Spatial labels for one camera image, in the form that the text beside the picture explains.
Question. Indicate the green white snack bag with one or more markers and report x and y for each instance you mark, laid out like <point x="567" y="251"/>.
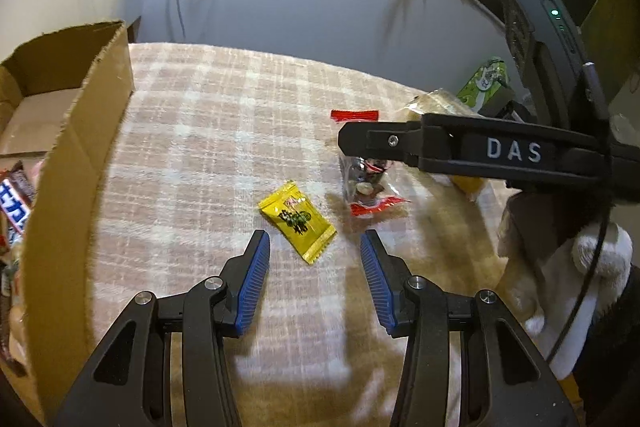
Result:
<point x="484" y="82"/>

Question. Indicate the yellow snack packet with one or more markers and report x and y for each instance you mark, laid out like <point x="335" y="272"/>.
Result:
<point x="297" y="219"/>

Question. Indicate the brown chocolate bar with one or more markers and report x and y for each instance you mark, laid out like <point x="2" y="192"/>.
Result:
<point x="12" y="207"/>

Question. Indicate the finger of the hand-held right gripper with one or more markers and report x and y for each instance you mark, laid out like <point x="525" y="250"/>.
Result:
<point x="450" y="147"/>

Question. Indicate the dark red box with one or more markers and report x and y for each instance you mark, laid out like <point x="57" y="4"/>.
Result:
<point x="507" y="107"/>

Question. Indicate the brown cardboard box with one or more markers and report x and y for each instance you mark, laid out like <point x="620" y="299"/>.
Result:
<point x="75" y="142"/>

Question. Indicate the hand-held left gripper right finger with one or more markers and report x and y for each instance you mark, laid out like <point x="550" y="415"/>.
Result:
<point x="380" y="292"/>

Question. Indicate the clear bread bag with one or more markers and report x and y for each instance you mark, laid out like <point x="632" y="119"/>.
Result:
<point x="442" y="104"/>

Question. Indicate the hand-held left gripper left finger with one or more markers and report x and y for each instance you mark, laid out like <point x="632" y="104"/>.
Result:
<point x="252" y="287"/>

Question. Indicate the clear red-edged nut packet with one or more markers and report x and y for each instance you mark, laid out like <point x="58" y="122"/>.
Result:
<point x="367" y="189"/>

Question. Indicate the checked beige blanket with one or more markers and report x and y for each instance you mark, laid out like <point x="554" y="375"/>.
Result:
<point x="210" y="117"/>

